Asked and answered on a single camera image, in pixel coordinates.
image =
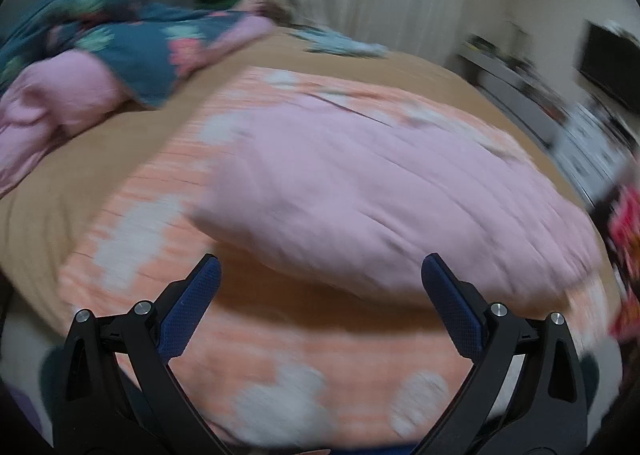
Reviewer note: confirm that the black wall television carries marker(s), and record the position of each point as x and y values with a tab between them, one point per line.
612	65

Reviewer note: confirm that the grey dressing desk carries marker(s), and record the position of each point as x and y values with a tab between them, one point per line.
505	80

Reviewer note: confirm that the light blue garment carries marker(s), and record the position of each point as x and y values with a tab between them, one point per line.
345	42

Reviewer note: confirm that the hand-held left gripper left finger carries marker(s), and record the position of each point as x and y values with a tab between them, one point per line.
192	307

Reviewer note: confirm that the pink quilted jacket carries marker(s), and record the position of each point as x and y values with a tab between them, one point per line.
375	185

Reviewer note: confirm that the orange checked blanket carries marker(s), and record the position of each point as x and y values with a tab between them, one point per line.
280	335

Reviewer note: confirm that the pink printed blanket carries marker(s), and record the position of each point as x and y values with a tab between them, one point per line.
625	235

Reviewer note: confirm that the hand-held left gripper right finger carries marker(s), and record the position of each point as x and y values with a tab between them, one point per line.
452	307

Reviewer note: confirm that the white drawer cabinet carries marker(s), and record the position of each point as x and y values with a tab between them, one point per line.
585	145

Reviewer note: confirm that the blue floral duvet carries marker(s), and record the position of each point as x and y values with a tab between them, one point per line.
150	50

